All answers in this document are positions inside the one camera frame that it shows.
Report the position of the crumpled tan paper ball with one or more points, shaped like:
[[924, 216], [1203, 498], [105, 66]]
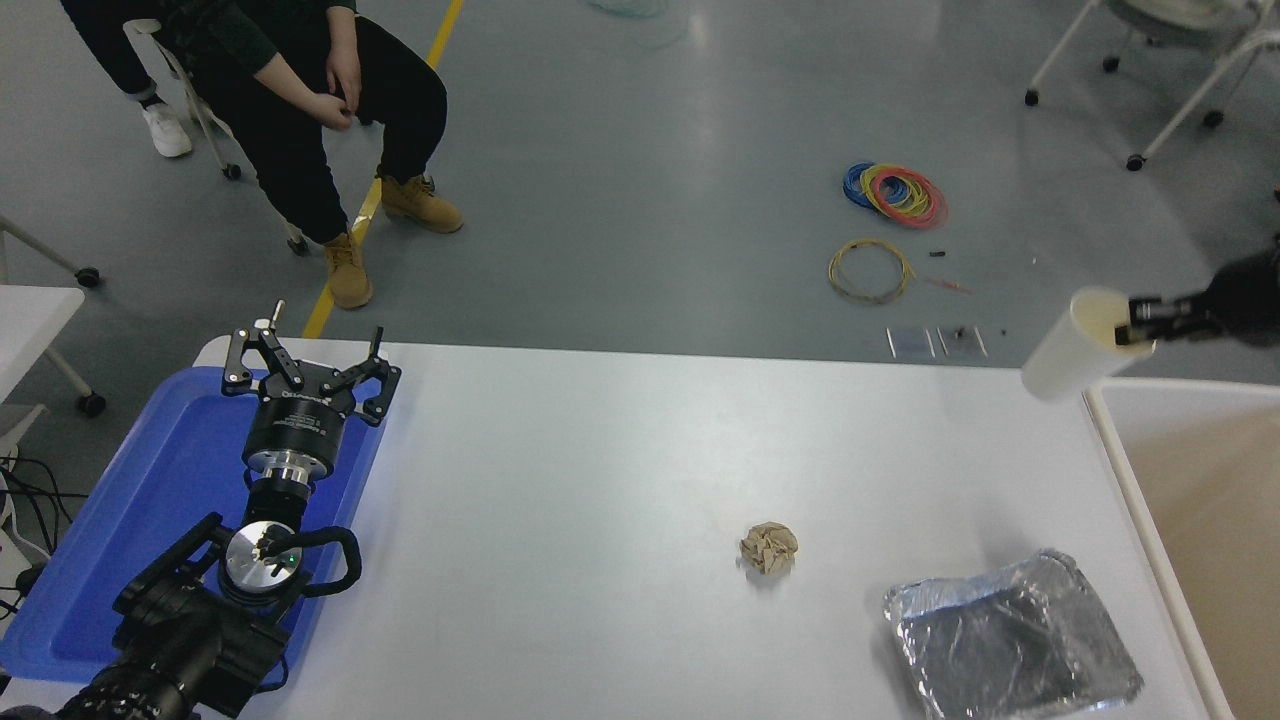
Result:
[[769, 548]]

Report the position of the clear plastic plate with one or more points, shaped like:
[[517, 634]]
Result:
[[963, 343], [911, 343]]

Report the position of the silver foil tray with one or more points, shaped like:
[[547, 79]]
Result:
[[1000, 650]]

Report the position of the white paper cup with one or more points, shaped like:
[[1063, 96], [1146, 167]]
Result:
[[1065, 360]]

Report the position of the seated person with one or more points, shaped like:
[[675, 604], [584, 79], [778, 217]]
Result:
[[290, 150]]

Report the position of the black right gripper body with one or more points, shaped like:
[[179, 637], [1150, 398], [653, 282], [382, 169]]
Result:
[[1250, 300]]

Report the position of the person with white sneakers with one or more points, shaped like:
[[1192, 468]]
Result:
[[110, 50]]

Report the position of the blue plastic tray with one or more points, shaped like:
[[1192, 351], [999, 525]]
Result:
[[150, 500]]

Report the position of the white rolling chair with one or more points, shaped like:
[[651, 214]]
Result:
[[205, 125]]

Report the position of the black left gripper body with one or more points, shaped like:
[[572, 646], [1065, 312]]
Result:
[[295, 425]]

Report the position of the person's right hand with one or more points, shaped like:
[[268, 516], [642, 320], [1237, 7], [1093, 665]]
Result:
[[332, 112]]

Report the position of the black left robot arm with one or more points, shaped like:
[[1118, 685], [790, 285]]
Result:
[[180, 640]]

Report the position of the person's left hand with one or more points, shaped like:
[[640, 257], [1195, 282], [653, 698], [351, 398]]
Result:
[[348, 80]]

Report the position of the large pale bin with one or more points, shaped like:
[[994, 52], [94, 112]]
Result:
[[1220, 500]]

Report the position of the white frame grey seat chair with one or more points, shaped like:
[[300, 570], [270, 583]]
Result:
[[1180, 15]]

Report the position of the white side table with casters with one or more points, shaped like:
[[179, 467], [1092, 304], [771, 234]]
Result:
[[30, 320]]

